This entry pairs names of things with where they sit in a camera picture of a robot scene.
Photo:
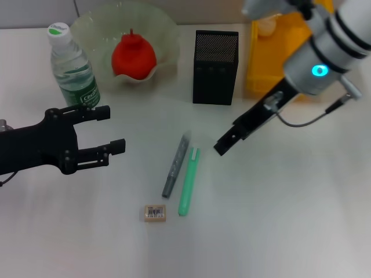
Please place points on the grey pen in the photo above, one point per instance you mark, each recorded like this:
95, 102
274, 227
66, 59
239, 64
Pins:
175, 171

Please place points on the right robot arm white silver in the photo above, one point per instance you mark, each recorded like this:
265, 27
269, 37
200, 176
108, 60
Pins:
327, 49

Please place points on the black mesh pen holder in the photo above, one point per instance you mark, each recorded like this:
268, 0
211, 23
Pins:
214, 81

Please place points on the white paper ball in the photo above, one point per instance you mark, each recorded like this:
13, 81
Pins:
266, 27

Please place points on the yellow plastic bin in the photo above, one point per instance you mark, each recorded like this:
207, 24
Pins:
266, 58

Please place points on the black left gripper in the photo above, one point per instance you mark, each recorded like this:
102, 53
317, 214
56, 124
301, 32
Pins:
37, 142

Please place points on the beige eraser with barcode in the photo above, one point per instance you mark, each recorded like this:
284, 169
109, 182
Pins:
155, 213

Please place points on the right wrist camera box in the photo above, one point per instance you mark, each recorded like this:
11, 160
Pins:
266, 7

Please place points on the silver connector stub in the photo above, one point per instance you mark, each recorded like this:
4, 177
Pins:
5, 126

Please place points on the pale green glass fruit plate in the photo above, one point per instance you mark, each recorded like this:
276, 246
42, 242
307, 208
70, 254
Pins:
92, 32

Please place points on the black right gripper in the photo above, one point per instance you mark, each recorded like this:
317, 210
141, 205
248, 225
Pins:
261, 113

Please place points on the clear bottle green label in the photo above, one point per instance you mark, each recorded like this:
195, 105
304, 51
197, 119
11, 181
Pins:
75, 75

